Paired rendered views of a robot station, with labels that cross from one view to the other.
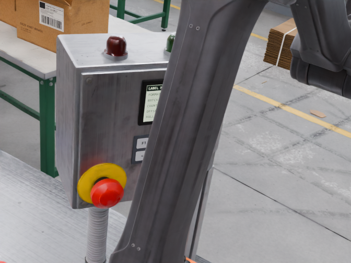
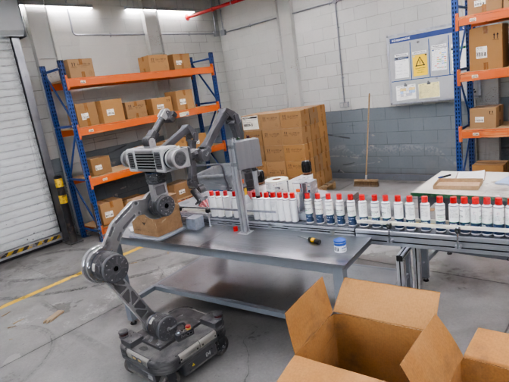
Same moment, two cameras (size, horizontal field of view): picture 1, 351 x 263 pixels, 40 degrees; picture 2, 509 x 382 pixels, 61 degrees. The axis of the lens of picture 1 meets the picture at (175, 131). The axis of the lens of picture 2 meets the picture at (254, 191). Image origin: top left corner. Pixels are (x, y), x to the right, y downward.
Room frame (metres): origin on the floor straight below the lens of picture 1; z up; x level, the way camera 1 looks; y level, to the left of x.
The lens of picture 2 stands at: (3.38, 0.53, 1.80)
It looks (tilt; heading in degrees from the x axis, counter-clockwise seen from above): 13 degrees down; 189
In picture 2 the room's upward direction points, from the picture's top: 8 degrees counter-clockwise
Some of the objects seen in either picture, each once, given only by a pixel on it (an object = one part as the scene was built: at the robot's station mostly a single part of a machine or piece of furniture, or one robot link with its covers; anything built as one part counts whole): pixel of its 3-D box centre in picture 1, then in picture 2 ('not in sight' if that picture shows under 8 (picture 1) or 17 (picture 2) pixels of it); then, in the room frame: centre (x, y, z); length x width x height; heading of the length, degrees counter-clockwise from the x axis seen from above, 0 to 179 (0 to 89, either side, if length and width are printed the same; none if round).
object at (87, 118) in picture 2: not in sight; (151, 137); (-3.34, -2.09, 1.26); 2.78 x 0.61 x 2.51; 146
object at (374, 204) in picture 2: not in sight; (375, 211); (0.83, 0.83, 0.98); 0.05 x 0.05 x 0.20
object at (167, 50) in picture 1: (176, 44); not in sight; (0.52, 0.01, 1.49); 0.03 x 0.03 x 0.02
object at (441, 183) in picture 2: not in sight; (457, 183); (-0.18, 1.62, 0.82); 0.34 x 0.24 x 0.03; 62
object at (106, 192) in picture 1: (106, 191); not in sight; (0.45, 0.07, 1.32); 0.04 x 0.03 x 0.04; 118
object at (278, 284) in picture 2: not in sight; (260, 265); (0.17, -0.03, 0.40); 2.04 x 1.25 x 0.81; 63
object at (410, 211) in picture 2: not in sight; (410, 212); (0.93, 1.01, 0.98); 0.05 x 0.05 x 0.20
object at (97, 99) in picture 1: (132, 119); (246, 153); (0.53, 0.05, 1.38); 0.17 x 0.10 x 0.19; 118
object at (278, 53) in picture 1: (307, 48); not in sight; (4.47, -1.12, 0.16); 0.65 x 0.54 x 0.32; 61
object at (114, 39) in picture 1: (116, 46); not in sight; (0.49, 0.08, 1.49); 0.03 x 0.03 x 0.02
